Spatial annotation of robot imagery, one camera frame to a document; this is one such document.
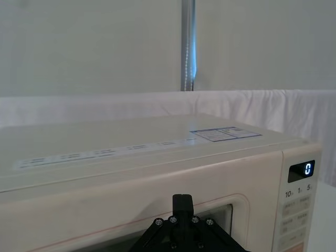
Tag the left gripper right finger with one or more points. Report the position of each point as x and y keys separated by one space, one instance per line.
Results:
x=204 y=233

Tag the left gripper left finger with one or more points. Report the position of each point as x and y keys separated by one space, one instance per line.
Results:
x=162 y=233

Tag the cream microwave oven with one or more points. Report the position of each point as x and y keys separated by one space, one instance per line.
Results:
x=126 y=170

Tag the white curtain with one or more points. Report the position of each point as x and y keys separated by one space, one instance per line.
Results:
x=78 y=52

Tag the grey striped post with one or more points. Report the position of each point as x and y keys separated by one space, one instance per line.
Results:
x=187 y=44

